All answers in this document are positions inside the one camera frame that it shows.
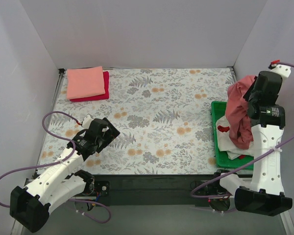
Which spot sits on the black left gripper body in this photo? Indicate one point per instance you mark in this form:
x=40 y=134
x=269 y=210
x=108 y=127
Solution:
x=110 y=132

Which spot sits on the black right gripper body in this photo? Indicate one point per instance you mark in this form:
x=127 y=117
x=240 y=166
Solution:
x=248 y=93

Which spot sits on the dusty rose t shirt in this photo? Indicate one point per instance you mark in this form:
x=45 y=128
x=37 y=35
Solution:
x=236 y=113

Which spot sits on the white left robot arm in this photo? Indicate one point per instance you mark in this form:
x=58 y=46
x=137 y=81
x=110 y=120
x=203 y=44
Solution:
x=33 y=204

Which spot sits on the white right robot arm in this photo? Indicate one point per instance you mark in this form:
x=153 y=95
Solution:
x=265 y=194

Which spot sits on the green plastic tray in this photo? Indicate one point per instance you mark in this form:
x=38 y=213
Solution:
x=217 y=111

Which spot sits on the folded crimson red t shirt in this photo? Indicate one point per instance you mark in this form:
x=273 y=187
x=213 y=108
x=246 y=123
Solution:
x=103 y=96

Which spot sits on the white t shirt red print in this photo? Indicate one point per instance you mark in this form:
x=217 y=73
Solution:
x=226 y=145

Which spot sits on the folded salmon pink t shirt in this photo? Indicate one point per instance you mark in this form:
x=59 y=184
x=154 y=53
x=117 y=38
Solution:
x=84 y=82

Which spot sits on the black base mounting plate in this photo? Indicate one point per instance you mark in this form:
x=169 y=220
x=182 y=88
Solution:
x=136 y=190

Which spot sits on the floral patterned table mat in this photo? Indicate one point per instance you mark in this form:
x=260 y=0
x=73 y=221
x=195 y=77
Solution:
x=163 y=116

